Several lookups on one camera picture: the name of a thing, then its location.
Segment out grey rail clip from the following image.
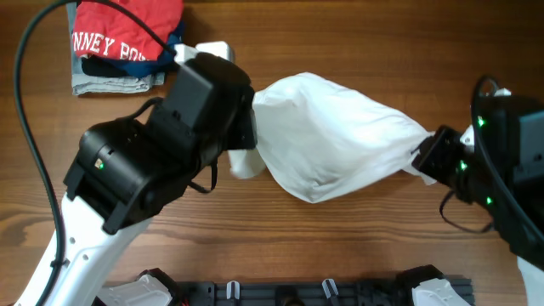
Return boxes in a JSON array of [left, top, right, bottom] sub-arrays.
[[321, 278, 338, 299], [226, 280, 241, 301]]

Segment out light grey folded jeans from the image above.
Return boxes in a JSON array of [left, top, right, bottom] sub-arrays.
[[65, 0, 166, 96]]

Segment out left black cable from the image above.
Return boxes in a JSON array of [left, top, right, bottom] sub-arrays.
[[12, 0, 179, 306]]

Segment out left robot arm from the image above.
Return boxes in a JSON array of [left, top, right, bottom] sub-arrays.
[[19, 53, 257, 305]]

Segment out right grey rail clip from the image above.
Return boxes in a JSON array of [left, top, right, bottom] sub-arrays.
[[321, 278, 338, 299]]

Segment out navy blue folded garment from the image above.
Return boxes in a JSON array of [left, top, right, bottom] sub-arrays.
[[105, 20, 184, 78]]

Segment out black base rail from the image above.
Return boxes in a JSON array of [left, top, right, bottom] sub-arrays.
[[95, 267, 475, 306]]

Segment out left grey rail clip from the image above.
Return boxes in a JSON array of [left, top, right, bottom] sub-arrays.
[[226, 280, 241, 301]]

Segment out red folded t-shirt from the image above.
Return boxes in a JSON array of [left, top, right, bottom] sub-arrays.
[[72, 0, 184, 61]]

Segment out black folded garment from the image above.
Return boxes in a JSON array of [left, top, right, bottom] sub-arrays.
[[82, 56, 130, 77]]

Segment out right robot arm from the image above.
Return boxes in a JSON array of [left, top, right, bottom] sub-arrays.
[[412, 76, 543, 305]]

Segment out white t-shirt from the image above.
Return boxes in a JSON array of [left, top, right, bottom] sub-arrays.
[[228, 72, 431, 203]]

